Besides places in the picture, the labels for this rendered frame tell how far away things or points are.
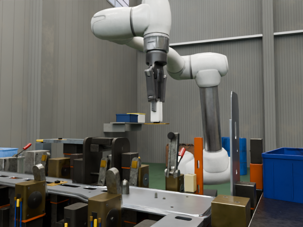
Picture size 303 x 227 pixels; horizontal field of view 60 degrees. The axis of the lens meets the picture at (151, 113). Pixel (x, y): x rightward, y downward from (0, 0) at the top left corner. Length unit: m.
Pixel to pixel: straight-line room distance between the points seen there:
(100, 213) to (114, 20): 0.61
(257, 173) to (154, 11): 0.63
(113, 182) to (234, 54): 8.31
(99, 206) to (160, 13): 0.63
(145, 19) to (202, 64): 0.57
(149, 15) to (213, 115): 0.74
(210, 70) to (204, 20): 7.99
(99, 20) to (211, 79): 0.69
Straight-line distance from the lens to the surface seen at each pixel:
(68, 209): 0.89
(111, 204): 0.76
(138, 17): 0.94
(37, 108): 4.84
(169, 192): 1.00
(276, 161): 0.86
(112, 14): 0.97
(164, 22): 0.93
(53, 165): 1.39
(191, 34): 9.29
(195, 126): 8.74
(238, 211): 0.67
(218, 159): 1.53
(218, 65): 1.41
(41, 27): 5.09
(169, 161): 1.04
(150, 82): 0.86
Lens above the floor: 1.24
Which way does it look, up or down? 3 degrees up
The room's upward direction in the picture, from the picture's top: straight up
